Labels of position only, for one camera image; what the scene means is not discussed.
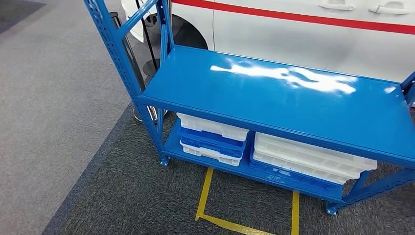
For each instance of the blue metal shelf rack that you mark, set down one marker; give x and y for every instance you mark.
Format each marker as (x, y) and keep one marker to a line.
(259, 97)

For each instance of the blue plastic tray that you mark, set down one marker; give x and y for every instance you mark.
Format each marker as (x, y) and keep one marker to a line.
(210, 141)
(282, 176)

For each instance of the black stanchion belt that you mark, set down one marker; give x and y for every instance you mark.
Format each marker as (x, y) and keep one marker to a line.
(146, 35)

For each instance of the white car with red stripe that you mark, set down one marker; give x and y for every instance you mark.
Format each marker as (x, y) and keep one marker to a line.
(275, 39)

